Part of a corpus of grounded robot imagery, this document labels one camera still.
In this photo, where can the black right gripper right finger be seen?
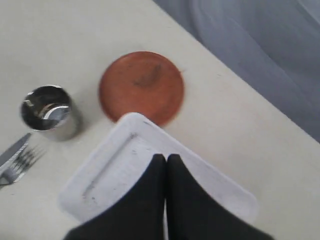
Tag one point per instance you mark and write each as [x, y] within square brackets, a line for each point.
[192, 214]

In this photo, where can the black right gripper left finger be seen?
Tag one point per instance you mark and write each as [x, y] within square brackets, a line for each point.
[138, 215]

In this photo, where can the white perforated plastic basket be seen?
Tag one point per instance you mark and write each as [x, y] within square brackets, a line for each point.
[122, 157]

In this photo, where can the brown round wooden plate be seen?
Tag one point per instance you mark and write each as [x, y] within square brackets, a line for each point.
[142, 82]

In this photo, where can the silver metal fork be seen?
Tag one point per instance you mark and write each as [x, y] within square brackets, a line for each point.
[21, 165]

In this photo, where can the stainless steel cup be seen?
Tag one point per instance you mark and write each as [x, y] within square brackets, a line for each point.
[50, 111]

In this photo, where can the silver metal table knife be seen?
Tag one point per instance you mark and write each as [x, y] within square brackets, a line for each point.
[13, 151]

